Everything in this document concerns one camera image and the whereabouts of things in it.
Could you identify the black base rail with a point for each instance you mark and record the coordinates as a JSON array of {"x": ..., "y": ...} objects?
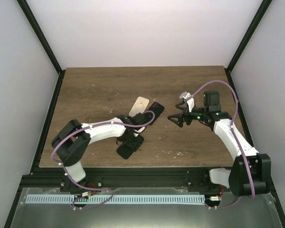
[{"x": 194, "y": 179}]

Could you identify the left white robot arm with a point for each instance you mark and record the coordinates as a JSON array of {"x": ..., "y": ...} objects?
[{"x": 72, "y": 141}]

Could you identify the light blue slotted cable duct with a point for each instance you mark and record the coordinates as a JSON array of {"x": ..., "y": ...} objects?
[{"x": 116, "y": 199}]

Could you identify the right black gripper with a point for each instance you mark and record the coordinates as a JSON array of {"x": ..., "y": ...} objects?
[{"x": 180, "y": 117}]

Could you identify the beige cased phone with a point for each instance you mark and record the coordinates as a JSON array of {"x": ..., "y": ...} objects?
[{"x": 139, "y": 106}]

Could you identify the metal front panel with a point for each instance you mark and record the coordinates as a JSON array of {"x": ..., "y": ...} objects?
[{"x": 259, "y": 212}]

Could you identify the black frame post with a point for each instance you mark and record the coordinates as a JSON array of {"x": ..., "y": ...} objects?
[
  {"x": 248, "y": 34},
  {"x": 40, "y": 35}
]

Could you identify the black cased phone front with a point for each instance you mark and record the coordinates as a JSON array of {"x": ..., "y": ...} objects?
[{"x": 127, "y": 147}]

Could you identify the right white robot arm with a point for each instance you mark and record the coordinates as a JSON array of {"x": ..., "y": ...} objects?
[{"x": 250, "y": 173}]

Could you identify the left black frame post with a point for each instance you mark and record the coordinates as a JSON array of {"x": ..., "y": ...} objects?
[{"x": 40, "y": 35}]

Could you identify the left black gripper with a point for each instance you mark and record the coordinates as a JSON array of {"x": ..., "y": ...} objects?
[{"x": 120, "y": 138}]

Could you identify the black cased phone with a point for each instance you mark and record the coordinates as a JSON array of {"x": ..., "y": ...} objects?
[
  {"x": 154, "y": 111},
  {"x": 127, "y": 147}
]

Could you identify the right black frame post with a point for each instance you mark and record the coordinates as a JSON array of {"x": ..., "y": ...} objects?
[{"x": 248, "y": 34}]

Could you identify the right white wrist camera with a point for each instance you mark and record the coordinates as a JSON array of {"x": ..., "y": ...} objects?
[{"x": 188, "y": 99}]

